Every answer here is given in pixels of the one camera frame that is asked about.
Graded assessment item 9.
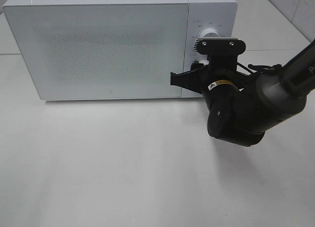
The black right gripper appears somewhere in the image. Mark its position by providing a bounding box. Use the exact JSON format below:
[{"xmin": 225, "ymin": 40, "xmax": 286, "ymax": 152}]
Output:
[{"xmin": 169, "ymin": 53, "xmax": 249, "ymax": 107}]

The white microwave knob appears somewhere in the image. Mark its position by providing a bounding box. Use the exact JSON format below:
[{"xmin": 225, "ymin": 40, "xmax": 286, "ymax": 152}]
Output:
[
  {"xmin": 199, "ymin": 60, "xmax": 209, "ymax": 65},
  {"xmin": 198, "ymin": 26, "xmax": 220, "ymax": 38}
]

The white microwave door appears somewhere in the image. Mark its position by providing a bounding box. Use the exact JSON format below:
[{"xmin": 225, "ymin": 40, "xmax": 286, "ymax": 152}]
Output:
[{"xmin": 4, "ymin": 4, "xmax": 188, "ymax": 100}]

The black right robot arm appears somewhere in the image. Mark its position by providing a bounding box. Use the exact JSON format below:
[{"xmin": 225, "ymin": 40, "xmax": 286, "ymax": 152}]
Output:
[{"xmin": 170, "ymin": 37, "xmax": 315, "ymax": 147}]

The white microwave oven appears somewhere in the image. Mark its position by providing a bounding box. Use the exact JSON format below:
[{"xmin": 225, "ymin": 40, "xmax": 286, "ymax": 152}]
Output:
[{"xmin": 2, "ymin": 0, "xmax": 238, "ymax": 101}]

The black right camera cable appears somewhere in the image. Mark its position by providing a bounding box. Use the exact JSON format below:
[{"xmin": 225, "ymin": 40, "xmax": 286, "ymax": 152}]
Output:
[{"xmin": 236, "ymin": 62, "xmax": 284, "ymax": 77}]

